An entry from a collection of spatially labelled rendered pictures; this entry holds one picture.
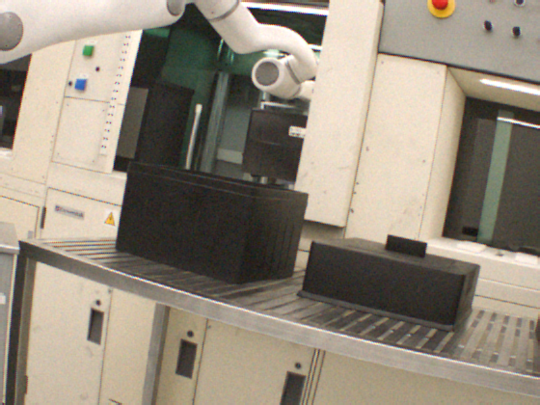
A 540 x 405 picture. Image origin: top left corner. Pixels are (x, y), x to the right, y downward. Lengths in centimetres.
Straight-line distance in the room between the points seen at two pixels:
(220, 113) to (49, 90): 86
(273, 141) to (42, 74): 72
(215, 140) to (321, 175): 115
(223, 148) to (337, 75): 120
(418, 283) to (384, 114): 55
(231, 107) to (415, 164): 128
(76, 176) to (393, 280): 106
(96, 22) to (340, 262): 65
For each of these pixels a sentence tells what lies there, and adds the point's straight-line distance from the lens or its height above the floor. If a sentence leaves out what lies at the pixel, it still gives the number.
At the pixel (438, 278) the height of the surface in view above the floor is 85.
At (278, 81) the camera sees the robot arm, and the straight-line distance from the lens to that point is 174.
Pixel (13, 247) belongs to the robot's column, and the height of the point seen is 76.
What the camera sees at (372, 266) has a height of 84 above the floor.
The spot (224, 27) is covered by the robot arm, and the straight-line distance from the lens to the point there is 166.
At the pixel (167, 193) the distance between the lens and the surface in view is 134.
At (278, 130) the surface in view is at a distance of 195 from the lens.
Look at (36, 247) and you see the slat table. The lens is 129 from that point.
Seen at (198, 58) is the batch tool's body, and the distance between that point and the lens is 242.
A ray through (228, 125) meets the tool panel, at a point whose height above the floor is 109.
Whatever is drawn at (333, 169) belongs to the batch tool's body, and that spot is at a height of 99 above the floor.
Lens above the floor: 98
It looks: 3 degrees down
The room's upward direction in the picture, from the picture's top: 11 degrees clockwise
